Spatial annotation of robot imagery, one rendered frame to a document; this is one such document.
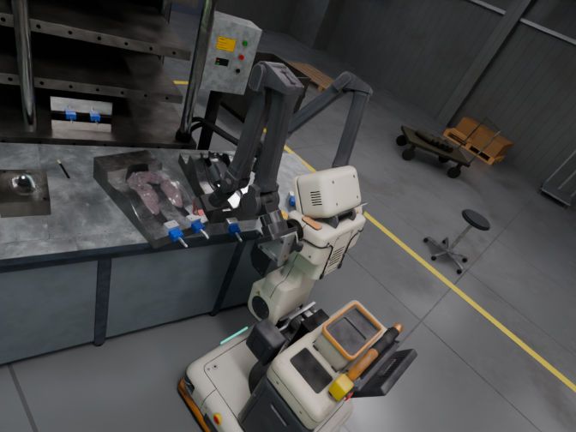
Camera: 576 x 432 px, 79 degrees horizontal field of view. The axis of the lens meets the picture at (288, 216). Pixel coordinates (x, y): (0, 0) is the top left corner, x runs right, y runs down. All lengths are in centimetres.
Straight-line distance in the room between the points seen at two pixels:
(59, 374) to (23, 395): 15
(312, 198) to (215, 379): 103
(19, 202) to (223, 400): 114
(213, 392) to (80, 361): 71
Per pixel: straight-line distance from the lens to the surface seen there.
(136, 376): 208
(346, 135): 142
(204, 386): 179
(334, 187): 112
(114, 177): 169
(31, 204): 158
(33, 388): 210
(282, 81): 98
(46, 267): 161
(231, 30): 221
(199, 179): 176
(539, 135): 922
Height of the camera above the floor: 188
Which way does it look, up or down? 35 degrees down
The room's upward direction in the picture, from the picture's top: 25 degrees clockwise
